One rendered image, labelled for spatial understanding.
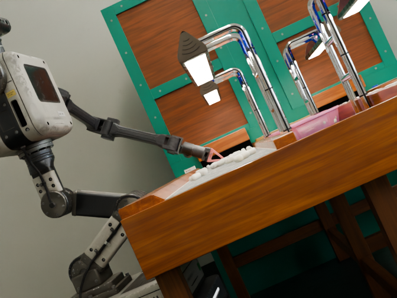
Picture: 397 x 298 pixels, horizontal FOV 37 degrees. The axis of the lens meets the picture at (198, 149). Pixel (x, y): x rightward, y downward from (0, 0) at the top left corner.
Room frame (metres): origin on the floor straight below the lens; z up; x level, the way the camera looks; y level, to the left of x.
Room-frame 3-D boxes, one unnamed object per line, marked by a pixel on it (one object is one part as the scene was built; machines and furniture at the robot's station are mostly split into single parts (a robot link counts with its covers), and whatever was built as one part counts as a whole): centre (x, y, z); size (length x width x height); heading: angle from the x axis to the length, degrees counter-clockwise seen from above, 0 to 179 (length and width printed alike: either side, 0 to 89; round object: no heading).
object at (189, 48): (1.81, -0.10, 1.08); 0.62 x 0.08 x 0.07; 177
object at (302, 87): (2.75, -0.64, 0.90); 0.20 x 0.19 x 0.45; 177
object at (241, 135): (3.22, -0.13, 0.83); 0.30 x 0.06 x 0.07; 87
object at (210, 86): (2.78, -0.16, 1.08); 0.62 x 0.08 x 0.07; 177
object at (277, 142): (2.34, -0.25, 0.71); 1.81 x 0.06 x 0.11; 177
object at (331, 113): (2.21, -0.41, 0.72); 0.27 x 0.27 x 0.10
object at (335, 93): (3.18, -0.81, 0.83); 0.30 x 0.06 x 0.07; 87
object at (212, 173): (2.35, -0.08, 0.73); 1.81 x 0.30 x 0.02; 177
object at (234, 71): (2.77, -0.24, 0.90); 0.20 x 0.19 x 0.45; 177
